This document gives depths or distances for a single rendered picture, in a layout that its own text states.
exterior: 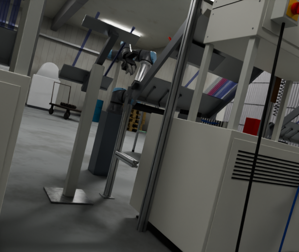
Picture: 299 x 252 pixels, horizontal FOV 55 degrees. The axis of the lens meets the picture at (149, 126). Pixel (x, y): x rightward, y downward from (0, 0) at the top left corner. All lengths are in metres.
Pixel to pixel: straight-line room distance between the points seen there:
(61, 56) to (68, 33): 0.84
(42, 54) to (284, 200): 9.78
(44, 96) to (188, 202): 8.61
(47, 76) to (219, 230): 8.84
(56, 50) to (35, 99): 2.06
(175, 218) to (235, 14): 0.95
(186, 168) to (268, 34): 0.66
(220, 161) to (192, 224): 0.30
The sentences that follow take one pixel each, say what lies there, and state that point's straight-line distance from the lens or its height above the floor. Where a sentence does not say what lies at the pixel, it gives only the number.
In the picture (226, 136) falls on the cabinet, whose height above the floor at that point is 0.59.
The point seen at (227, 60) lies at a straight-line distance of 1.94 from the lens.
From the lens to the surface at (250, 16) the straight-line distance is 1.30.
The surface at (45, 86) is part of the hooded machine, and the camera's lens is 9.65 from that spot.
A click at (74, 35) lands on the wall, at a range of 10.90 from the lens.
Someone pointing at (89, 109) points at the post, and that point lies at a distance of 1.74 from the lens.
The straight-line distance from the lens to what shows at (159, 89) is 1.95.
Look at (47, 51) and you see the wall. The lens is 10.67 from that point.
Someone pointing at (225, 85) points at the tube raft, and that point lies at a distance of 2.13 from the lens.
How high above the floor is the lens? 0.59
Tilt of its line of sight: 2 degrees down
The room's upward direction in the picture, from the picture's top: 14 degrees clockwise
